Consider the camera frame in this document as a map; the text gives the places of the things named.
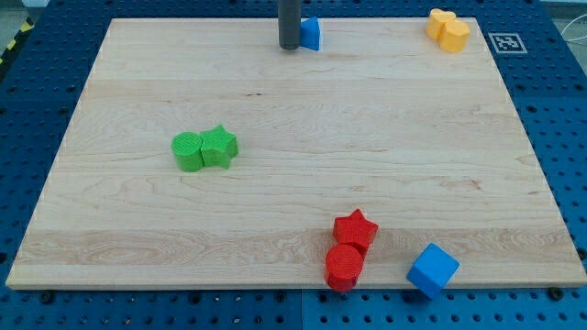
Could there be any light wooden board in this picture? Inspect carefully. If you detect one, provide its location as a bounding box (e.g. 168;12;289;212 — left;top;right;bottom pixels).
6;18;586;290

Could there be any blue triangular block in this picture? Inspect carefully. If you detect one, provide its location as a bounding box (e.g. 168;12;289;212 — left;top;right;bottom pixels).
300;16;321;51

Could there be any yellow hexagon block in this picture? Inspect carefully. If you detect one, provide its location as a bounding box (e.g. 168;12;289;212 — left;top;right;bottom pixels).
438;19;471;53

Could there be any white fiducial marker tag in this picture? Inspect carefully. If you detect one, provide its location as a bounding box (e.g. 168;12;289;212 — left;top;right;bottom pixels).
488;32;527;54

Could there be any green circle block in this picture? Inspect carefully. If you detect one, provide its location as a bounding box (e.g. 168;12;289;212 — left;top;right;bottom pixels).
171;132;204;172

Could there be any green star block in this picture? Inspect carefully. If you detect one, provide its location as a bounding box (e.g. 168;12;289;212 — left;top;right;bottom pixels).
201;125;238;169

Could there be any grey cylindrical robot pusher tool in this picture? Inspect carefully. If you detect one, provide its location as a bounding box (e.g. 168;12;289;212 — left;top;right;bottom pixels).
277;0;301;50

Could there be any red circle block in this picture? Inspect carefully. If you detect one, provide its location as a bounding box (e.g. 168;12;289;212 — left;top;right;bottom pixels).
324;244;364;292

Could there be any red star block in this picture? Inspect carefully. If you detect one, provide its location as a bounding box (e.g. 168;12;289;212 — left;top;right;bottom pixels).
333;209;379;258

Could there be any blue cube block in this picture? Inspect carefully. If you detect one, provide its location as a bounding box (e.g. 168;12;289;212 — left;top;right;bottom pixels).
406;243;460;299

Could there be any yellow heart block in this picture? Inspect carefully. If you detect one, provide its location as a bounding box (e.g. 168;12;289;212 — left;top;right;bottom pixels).
426;8;457;40

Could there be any white cable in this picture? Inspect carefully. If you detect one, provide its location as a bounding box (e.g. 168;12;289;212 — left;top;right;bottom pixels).
559;12;587;46

